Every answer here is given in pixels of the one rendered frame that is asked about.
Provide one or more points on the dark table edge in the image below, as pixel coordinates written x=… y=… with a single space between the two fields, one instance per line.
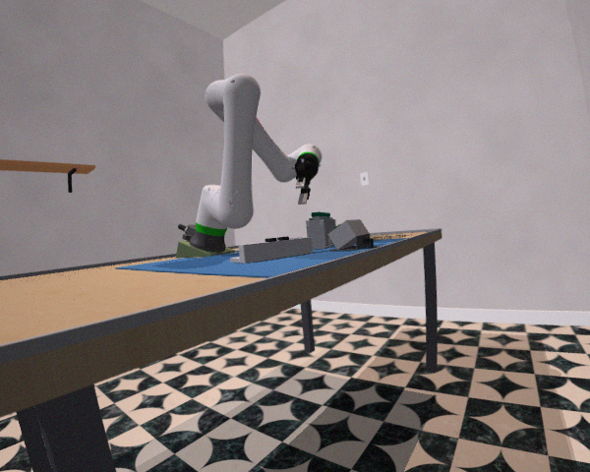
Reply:
x=23 y=348

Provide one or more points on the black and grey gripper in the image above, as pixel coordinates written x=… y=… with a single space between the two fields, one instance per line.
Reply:
x=302 y=177

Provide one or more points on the white sloping button panel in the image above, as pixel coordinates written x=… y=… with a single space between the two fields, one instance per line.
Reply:
x=343 y=236

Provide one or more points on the blue flat mat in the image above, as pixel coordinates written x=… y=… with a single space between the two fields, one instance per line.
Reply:
x=261 y=269

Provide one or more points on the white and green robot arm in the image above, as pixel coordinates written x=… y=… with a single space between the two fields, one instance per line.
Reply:
x=231 y=203

